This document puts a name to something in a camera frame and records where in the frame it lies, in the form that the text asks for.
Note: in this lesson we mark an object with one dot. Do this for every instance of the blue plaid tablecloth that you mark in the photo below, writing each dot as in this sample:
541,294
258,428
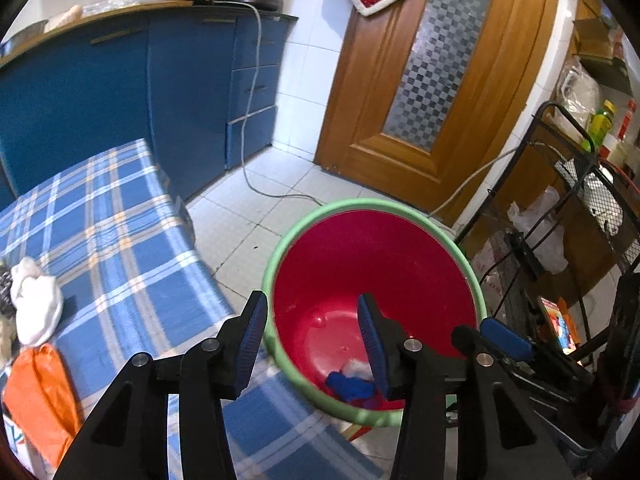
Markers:
125,240

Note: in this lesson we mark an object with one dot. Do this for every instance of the wooden door with glass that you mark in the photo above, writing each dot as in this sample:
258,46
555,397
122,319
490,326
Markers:
375,125

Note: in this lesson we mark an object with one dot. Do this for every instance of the blue kitchen cabinet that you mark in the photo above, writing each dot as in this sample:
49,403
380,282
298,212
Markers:
100,100

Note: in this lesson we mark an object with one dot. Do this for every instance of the white paper scrap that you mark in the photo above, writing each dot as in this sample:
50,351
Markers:
357,367

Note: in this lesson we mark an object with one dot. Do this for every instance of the green bottle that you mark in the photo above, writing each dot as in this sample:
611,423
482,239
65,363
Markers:
602,127

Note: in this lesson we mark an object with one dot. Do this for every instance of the steel wool scourer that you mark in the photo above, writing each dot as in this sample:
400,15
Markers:
4,290

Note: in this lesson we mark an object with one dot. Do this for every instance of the colourful printed box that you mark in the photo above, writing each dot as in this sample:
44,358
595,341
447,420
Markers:
557,320

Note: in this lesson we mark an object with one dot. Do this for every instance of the large white paper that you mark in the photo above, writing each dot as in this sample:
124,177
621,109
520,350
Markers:
37,305

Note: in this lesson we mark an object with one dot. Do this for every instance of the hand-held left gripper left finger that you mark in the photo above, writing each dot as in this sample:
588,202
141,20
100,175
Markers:
247,355

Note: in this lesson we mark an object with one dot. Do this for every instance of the pile of eggs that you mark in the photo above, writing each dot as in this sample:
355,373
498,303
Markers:
62,17

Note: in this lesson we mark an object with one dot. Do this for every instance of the red label bottle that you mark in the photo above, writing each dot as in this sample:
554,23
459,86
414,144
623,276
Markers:
627,120

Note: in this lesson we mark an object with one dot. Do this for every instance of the blue crumpled wrapper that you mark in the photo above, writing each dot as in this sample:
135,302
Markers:
350,387

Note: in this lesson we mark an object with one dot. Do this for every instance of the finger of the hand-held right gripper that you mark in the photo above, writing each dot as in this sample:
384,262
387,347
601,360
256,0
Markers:
505,337
465,340

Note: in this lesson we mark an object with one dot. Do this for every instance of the white plastic bag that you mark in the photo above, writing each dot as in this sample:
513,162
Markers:
537,230
580,95

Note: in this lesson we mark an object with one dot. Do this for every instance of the red bucket green rim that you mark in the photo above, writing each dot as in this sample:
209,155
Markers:
375,260

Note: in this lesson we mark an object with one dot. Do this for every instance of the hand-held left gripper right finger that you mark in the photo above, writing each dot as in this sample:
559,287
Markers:
372,345

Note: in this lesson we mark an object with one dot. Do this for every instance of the orange net bag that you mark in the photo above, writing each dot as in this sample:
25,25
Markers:
42,400

